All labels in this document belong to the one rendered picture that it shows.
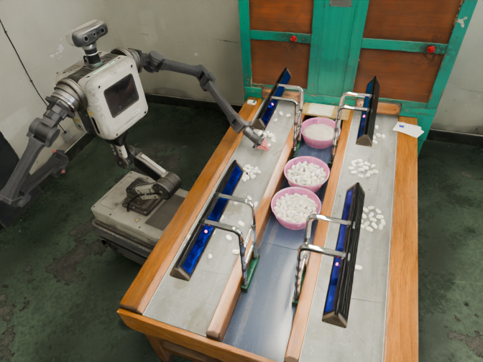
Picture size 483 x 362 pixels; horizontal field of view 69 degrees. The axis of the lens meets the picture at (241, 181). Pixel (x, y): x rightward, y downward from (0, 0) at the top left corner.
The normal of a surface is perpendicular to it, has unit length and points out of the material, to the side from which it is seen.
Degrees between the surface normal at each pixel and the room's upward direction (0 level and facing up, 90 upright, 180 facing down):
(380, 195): 0
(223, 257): 0
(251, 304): 0
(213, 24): 90
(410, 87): 90
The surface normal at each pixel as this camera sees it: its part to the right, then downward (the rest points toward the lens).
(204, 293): -0.06, -0.72
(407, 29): -0.33, 0.66
